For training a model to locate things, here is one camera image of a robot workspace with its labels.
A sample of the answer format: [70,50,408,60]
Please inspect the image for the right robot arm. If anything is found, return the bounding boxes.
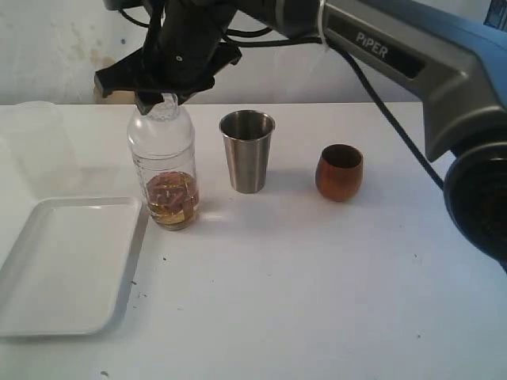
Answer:
[94,1,506,264]

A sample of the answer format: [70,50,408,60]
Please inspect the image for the stainless steel cup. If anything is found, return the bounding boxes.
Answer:
[219,109,276,194]

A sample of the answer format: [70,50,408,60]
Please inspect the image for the white rectangular tray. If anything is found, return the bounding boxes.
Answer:
[1,197,147,339]

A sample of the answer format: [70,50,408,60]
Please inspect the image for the brown wooden blocks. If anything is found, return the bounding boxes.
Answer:
[146,171,199,224]

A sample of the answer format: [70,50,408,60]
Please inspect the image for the clear plastic shaker cup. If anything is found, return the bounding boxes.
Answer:
[126,114,199,233]

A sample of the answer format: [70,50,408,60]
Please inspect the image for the clear domed shaker lid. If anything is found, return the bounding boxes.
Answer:
[127,94,195,159]

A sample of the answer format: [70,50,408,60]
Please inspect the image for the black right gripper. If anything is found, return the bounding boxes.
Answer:
[94,1,242,116]

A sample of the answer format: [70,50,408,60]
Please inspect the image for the brown wooden cup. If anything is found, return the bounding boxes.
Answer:
[315,144,364,202]

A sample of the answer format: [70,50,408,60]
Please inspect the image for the translucent plastic cup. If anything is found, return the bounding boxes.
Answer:
[1,101,78,190]

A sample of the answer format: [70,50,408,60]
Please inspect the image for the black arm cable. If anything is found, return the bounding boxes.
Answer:
[118,0,447,189]

